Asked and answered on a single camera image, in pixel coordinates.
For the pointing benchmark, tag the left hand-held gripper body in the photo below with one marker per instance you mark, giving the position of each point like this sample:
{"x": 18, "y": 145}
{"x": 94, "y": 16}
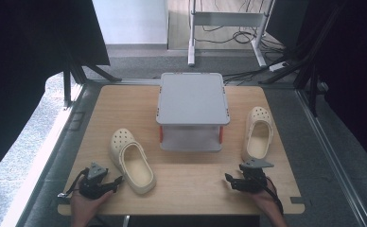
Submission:
{"x": 91, "y": 187}

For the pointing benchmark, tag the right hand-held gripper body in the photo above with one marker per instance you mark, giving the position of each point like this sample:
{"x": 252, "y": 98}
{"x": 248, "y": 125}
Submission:
{"x": 254, "y": 179}

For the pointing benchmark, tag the cream clog shoe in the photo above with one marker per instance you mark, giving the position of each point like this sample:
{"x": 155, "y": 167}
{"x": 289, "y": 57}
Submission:
{"x": 258, "y": 138}
{"x": 134, "y": 164}

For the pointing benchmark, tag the grey two-tier shoe rack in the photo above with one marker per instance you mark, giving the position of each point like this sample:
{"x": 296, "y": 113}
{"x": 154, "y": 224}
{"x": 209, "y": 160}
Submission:
{"x": 192, "y": 97}

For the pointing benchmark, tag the person's left hand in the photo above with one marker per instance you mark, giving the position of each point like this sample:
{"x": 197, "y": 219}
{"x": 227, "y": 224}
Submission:
{"x": 83, "y": 205}

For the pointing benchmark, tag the person's right hand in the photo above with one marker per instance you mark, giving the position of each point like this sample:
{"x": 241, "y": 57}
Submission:
{"x": 265, "y": 200}

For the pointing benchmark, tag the black metal stand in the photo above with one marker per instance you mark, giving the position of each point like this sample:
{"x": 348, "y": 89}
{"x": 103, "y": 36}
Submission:
{"x": 77, "y": 74}
{"x": 307, "y": 63}

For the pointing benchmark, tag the white power strip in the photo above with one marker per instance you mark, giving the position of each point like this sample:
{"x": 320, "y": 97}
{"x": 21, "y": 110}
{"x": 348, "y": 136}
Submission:
{"x": 278, "y": 66}

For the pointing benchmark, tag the black curtain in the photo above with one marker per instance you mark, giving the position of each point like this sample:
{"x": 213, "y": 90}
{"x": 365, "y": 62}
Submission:
{"x": 20, "y": 78}
{"x": 355, "y": 63}

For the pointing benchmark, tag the metal floor rail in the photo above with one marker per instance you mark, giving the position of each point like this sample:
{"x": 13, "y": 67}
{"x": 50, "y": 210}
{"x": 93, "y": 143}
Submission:
{"x": 333, "y": 157}

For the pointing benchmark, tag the white metal table frame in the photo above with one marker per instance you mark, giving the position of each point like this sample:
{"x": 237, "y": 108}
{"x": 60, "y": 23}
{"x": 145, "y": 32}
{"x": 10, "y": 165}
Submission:
{"x": 229, "y": 19}

